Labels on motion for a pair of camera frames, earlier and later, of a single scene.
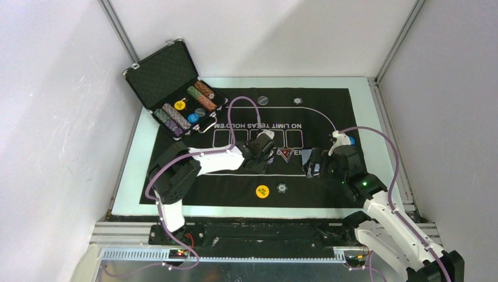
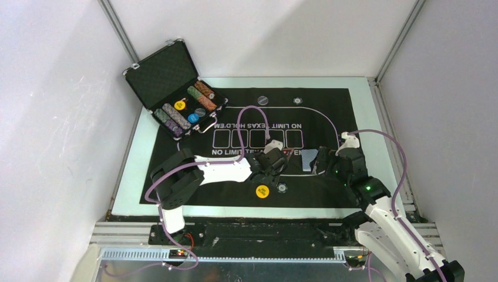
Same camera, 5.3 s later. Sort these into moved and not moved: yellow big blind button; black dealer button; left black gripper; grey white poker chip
Moved: left black gripper
Not moved: yellow big blind button; black dealer button; grey white poker chip
